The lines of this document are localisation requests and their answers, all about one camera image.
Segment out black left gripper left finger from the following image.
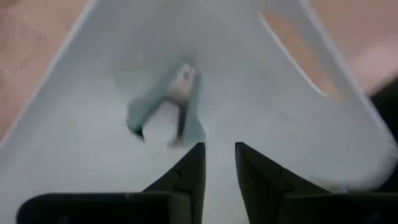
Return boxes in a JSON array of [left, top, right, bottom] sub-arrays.
[[141, 142, 206, 224]]

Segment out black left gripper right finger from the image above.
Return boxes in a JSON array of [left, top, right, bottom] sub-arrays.
[[235, 142, 331, 224]]

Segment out grey-blue staple remover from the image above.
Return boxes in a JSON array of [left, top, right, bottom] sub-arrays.
[[125, 60, 206, 149]]

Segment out white plastic tray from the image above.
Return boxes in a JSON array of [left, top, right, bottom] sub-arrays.
[[0, 0, 398, 224]]

